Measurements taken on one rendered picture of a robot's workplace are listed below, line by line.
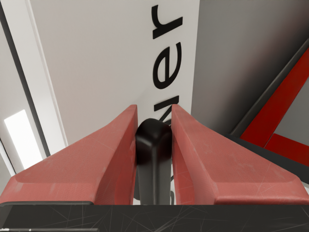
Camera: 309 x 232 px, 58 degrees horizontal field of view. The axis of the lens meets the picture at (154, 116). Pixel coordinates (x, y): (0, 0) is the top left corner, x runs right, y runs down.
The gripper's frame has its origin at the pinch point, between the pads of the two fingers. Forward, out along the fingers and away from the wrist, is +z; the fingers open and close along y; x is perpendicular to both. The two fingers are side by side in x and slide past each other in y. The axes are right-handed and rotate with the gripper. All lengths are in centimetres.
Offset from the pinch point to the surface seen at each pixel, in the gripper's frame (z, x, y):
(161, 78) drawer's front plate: 4.8, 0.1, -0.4
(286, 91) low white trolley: 25.5, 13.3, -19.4
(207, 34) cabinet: 13.1, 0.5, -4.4
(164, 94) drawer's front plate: 5.1, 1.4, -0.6
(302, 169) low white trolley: 9.3, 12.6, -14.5
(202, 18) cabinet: 12.2, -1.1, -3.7
